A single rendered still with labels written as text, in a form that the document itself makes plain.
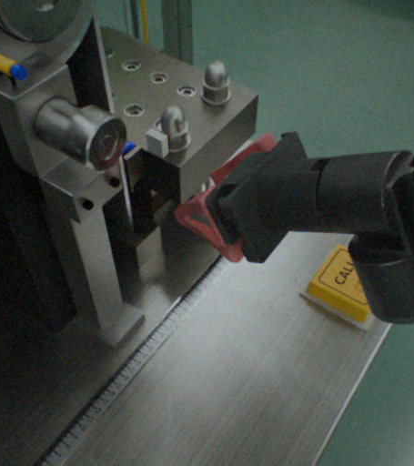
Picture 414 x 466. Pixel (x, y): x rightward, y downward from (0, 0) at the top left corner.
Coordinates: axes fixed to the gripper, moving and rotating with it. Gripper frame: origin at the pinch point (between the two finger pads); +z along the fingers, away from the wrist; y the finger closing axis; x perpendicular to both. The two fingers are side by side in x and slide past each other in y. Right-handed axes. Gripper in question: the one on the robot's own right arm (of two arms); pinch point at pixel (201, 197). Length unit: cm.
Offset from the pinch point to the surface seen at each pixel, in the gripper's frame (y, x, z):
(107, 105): 0.1, 10.4, 6.2
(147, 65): 16.9, 8.6, 18.9
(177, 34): 72, 0, 69
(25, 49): -7.9, 17.9, -0.3
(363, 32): 221, -58, 106
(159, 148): 4.4, 3.3, 8.2
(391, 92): 183, -74, 80
